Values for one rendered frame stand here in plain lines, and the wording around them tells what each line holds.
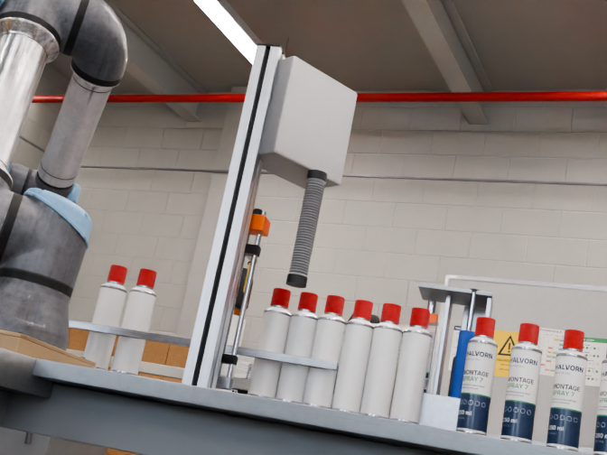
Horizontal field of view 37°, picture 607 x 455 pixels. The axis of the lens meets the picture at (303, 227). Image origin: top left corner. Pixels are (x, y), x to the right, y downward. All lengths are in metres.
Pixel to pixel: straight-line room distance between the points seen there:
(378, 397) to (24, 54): 0.83
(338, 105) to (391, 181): 4.99
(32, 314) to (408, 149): 5.50
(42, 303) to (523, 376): 0.79
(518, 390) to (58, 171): 0.96
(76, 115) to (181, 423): 0.86
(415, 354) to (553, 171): 4.89
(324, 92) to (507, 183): 4.82
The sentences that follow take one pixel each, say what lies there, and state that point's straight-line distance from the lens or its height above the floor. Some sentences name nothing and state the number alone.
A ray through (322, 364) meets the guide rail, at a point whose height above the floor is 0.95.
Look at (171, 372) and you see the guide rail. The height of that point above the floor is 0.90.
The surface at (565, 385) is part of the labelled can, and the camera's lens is 1.59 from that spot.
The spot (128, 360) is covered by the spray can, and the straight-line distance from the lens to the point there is 1.73.
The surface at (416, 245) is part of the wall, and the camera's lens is 6.45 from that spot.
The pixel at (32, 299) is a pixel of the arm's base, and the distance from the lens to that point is 1.41.
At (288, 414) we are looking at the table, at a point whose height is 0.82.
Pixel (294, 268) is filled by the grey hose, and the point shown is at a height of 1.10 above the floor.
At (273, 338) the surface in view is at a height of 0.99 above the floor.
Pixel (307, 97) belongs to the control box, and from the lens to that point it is 1.65.
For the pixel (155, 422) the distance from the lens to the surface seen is 1.06.
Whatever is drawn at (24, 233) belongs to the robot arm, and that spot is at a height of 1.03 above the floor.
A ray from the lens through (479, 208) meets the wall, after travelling 6.43.
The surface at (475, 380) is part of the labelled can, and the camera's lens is 1.59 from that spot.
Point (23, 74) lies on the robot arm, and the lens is 1.58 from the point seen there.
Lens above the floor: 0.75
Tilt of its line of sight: 15 degrees up
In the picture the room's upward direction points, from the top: 11 degrees clockwise
